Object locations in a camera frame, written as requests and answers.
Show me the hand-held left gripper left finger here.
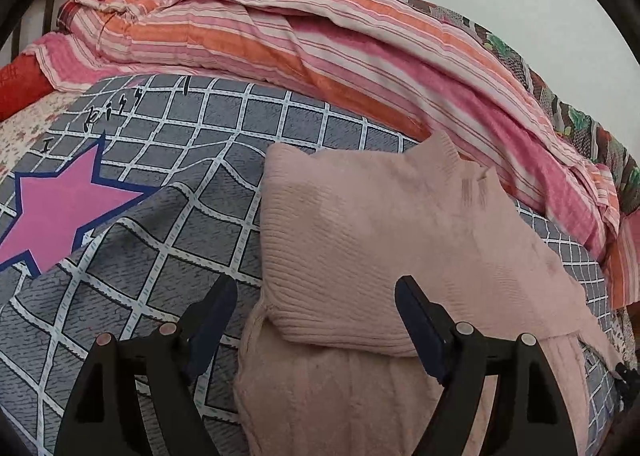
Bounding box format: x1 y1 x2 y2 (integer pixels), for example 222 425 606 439
54 275 239 456

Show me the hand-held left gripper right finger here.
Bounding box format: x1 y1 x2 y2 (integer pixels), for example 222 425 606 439
394 276 581 456

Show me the pink knitted sweater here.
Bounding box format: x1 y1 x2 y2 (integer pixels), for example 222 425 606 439
234 128 623 456

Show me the grey checked star bedsheet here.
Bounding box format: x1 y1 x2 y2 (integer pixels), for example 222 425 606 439
0 73 626 456

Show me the floral patchwork blanket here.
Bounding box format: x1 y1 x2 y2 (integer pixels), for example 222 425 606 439
405 0 640 217

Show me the pale floral sheet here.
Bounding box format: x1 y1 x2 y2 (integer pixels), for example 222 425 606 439
0 90 87 177

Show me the pink orange striped quilt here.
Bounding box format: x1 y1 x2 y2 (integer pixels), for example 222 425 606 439
25 0 640 309

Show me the red quilted cloth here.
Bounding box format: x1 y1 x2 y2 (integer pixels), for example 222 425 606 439
0 54 57 123

